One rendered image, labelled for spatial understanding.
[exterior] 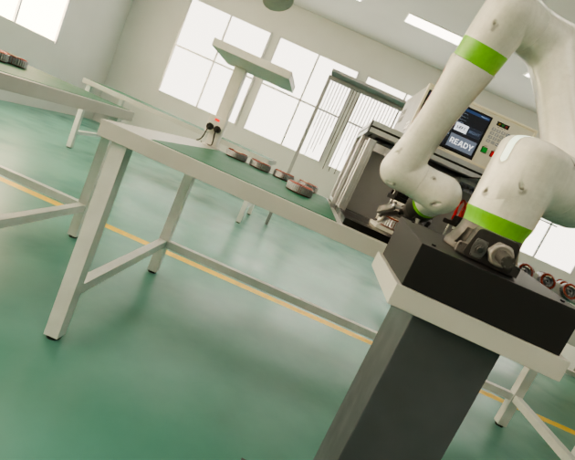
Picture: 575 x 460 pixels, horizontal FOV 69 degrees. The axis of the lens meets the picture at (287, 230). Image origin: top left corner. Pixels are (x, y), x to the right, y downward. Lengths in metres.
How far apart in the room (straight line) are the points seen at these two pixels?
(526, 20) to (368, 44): 7.15
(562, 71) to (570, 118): 0.12
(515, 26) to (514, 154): 0.35
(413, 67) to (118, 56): 5.34
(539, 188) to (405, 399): 0.47
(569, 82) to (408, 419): 0.81
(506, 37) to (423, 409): 0.81
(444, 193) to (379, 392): 0.55
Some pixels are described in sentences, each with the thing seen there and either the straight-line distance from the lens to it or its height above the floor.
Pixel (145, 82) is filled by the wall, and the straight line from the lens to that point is 8.61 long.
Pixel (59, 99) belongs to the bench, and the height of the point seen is 0.72.
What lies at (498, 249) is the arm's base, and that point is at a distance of 0.82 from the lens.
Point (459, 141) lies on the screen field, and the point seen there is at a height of 1.17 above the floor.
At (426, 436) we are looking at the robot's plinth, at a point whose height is 0.48.
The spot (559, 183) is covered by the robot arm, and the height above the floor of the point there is 1.02.
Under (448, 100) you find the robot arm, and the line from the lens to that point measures 1.14.
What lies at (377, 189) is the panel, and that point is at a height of 0.89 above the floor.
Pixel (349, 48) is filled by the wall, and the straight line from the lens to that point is 8.19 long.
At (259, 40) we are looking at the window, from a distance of 8.26.
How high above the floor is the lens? 0.87
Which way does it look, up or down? 9 degrees down
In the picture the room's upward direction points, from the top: 24 degrees clockwise
